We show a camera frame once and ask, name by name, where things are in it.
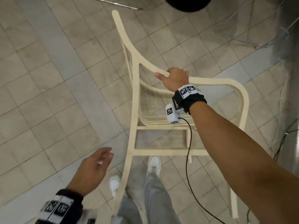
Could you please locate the person's right hand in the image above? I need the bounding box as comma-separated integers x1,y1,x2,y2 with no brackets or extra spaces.
154,67,190,92

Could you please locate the person's left hand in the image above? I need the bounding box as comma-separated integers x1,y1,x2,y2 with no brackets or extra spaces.
66,147,114,197

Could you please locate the cream wooden slatted chair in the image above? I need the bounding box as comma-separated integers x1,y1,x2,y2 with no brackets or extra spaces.
110,9,250,220

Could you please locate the person's right forearm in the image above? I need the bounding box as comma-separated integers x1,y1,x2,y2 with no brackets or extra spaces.
188,101,299,224

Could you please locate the person's white left shoe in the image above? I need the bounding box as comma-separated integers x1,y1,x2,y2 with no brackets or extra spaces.
109,175,122,198

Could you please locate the person's white shoe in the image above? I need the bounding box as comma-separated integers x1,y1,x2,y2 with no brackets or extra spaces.
147,156,162,178
109,175,122,198

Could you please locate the person's grey left trouser leg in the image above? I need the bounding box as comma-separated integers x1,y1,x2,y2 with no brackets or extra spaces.
112,194,143,224

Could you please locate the person's grey trouser leg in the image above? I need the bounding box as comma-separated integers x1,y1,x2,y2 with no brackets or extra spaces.
112,194,143,224
144,172,182,224

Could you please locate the person's white right shoe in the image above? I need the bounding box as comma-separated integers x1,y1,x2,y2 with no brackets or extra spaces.
147,156,162,178

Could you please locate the person's grey right trouser leg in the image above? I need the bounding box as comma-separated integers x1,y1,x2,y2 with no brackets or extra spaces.
144,172,182,224

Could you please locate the black marker right wristband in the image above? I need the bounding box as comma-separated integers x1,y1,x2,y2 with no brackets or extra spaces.
172,84,207,114

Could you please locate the black round table base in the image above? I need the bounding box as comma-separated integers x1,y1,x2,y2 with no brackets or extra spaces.
163,0,213,12

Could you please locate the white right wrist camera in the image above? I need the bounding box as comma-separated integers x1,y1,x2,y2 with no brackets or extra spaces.
165,104,182,124

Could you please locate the black right camera cable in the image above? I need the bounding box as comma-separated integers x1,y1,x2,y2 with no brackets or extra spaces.
178,117,226,224

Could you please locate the black floor cable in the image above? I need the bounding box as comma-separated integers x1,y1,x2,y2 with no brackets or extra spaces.
273,119,299,162

